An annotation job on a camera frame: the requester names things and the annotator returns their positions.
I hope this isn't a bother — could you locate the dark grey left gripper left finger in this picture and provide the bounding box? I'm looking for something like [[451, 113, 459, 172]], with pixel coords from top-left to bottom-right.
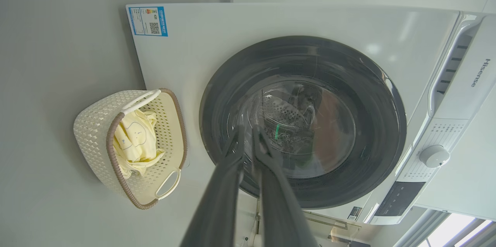
[[180, 125, 246, 247]]

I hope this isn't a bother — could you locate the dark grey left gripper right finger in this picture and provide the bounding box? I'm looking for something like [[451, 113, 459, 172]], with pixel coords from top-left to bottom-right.
[[252, 126, 319, 247]]

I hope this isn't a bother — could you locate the cream bear-print shirt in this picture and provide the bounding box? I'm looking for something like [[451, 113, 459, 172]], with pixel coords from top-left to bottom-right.
[[112, 110, 166, 180]]

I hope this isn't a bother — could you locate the glass washing machine door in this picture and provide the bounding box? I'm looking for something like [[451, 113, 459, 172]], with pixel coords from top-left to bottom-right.
[[199, 36, 407, 209]]

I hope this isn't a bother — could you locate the white front-load washing machine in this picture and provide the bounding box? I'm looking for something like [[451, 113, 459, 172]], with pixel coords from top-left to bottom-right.
[[126, 3, 496, 226]]

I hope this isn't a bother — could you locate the white round plastic cap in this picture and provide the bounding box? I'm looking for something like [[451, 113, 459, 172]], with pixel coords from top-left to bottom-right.
[[419, 145, 451, 168]]

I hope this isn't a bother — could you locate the cream perforated laundry basket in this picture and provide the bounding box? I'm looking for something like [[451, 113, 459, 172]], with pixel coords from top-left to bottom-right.
[[73, 88, 188, 210]]

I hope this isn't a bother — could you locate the blue energy label sticker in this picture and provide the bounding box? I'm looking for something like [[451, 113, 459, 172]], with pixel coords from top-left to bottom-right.
[[128, 6, 168, 37]]

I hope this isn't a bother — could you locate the white detergent drawer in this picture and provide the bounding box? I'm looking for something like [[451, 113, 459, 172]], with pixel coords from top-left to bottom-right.
[[427, 14, 496, 120]]

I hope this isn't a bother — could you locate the window frame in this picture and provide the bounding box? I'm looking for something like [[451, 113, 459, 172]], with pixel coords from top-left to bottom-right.
[[393, 208, 496, 247]]

